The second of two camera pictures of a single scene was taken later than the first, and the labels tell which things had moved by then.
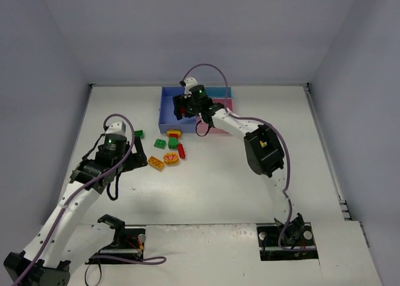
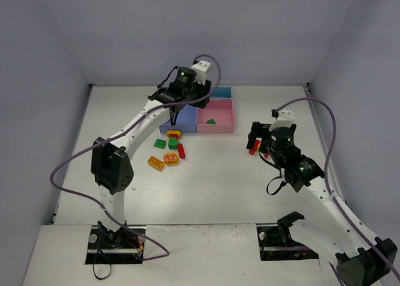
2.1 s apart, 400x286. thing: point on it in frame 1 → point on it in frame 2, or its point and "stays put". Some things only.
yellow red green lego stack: [174, 136] stays put
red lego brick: [181, 151] stays put
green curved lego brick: [159, 143] stays put
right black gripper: [180, 106] → [260, 135]
